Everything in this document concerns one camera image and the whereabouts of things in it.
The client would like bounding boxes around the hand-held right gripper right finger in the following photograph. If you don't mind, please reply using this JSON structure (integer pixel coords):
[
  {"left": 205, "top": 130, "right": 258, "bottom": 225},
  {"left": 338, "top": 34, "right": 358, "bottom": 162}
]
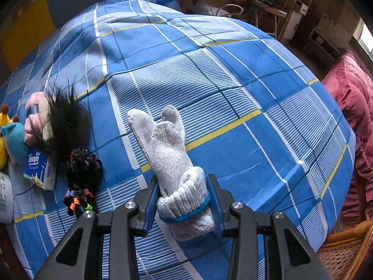
[{"left": 206, "top": 173, "right": 331, "bottom": 280}]

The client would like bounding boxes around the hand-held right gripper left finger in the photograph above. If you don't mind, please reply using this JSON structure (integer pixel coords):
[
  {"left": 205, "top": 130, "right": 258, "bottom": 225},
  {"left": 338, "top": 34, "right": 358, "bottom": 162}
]
[{"left": 34, "top": 174, "right": 160, "bottom": 280}]

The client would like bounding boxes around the white knit glove pair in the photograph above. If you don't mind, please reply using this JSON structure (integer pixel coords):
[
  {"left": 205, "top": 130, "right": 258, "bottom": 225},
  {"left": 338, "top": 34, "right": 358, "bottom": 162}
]
[{"left": 127, "top": 105, "right": 216, "bottom": 242}]

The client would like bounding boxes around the black-haired pink doll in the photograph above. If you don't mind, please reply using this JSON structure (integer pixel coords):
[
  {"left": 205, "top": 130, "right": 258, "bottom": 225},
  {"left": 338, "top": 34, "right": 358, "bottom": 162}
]
[{"left": 25, "top": 79, "right": 92, "bottom": 155}]

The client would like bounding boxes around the blue tissue packet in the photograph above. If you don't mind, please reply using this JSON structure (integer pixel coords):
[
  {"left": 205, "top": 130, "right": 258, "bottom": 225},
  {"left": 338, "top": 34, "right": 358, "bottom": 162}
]
[{"left": 24, "top": 149, "right": 57, "bottom": 190}]

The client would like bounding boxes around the white tissue pack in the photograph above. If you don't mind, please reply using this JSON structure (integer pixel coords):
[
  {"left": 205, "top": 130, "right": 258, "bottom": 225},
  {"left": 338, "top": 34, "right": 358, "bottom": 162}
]
[{"left": 0, "top": 171, "right": 14, "bottom": 223}]

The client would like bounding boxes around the teal and pink plush toy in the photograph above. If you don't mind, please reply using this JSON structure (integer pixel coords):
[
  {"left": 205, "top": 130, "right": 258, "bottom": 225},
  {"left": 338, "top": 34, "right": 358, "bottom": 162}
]
[{"left": 1, "top": 121, "right": 28, "bottom": 164}]

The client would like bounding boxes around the blue checked blanket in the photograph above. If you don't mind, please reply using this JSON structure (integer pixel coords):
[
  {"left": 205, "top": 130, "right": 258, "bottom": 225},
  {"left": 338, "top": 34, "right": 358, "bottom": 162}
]
[{"left": 0, "top": 0, "right": 357, "bottom": 280}]

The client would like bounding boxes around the wicker chair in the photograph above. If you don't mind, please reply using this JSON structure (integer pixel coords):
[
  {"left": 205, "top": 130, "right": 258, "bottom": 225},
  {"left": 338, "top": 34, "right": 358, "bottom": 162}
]
[{"left": 316, "top": 220, "right": 373, "bottom": 280}]

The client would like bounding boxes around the yellow giraffe plush toy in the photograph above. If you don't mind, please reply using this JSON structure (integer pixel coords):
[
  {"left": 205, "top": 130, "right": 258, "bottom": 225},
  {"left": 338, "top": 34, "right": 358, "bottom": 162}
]
[{"left": 0, "top": 105, "right": 19, "bottom": 170}]

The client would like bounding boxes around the pink quilt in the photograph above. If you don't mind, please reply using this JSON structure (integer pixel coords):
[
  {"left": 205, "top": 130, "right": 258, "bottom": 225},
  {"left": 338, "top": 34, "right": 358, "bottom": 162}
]
[{"left": 322, "top": 49, "right": 373, "bottom": 234}]

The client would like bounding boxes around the white plastic bag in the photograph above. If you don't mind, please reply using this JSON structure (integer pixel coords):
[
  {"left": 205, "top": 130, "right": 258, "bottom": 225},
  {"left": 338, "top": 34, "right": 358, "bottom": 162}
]
[{"left": 192, "top": 0, "right": 244, "bottom": 17}]

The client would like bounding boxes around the white cabinet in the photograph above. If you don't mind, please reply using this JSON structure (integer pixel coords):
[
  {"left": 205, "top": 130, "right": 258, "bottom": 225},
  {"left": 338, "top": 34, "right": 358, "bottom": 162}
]
[{"left": 281, "top": 0, "right": 309, "bottom": 40}]

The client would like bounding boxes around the multicoloured padded headboard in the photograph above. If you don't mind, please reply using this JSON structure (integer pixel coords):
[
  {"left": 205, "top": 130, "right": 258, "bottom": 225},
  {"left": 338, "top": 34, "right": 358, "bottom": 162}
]
[{"left": 0, "top": 0, "right": 120, "bottom": 70}]

